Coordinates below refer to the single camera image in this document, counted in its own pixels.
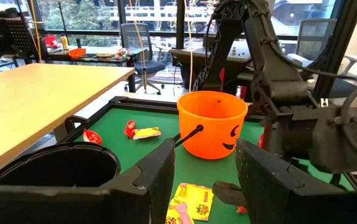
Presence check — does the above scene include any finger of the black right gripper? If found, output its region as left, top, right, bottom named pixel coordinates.
left=212, top=180, right=247, bottom=208

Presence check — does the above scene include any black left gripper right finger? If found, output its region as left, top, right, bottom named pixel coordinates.
left=234, top=138, right=357, bottom=224

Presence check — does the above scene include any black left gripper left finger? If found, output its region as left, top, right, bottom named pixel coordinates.
left=0, top=138, right=177, bottom=224

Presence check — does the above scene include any yellow Sour Patch candy pack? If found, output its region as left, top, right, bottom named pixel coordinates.
left=133, top=126, right=162, bottom=141
left=172, top=182, right=215, bottom=222
left=164, top=202, right=195, bottom=224

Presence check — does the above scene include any green table mat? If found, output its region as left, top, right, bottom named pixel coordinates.
left=72, top=107, right=356, bottom=224

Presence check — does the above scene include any orange pumpkin face bucket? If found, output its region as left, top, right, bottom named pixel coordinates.
left=173, top=90, right=249, bottom=161

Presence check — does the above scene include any black pumpkin face bucket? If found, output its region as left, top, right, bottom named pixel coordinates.
left=0, top=141, right=122, bottom=189

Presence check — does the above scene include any grey mesh office chair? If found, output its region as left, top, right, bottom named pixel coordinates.
left=295, top=17, right=338, bottom=62
left=120, top=22, right=166, bottom=95

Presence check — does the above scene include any light wooden desk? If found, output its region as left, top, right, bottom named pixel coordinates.
left=0, top=63, right=136, bottom=183

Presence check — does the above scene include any dark office desk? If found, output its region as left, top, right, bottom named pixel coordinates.
left=168, top=46, right=255, bottom=94

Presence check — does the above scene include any dark cluttered side table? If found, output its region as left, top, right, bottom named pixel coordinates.
left=39, top=45, right=137, bottom=68

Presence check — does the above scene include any orange plastic basket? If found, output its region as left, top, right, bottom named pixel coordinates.
left=68, top=47, right=87, bottom=59

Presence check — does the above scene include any yellow bottle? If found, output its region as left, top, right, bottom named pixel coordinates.
left=60, top=33, right=69, bottom=51

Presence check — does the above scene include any red box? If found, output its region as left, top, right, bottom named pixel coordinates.
left=42, top=34, right=57, bottom=47

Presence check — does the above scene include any black perforated panel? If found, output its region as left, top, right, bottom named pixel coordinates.
left=0, top=8, right=40, bottom=68

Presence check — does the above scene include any black aluminium rig frame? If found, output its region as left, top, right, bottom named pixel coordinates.
left=53, top=0, right=357, bottom=194

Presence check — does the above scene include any white hanging cable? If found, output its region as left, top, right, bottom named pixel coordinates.
left=184, top=0, right=195, bottom=93

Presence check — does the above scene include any yellow hanging cord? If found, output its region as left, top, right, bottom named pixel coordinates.
left=29, top=0, right=43, bottom=62
left=128, top=0, right=150, bottom=93

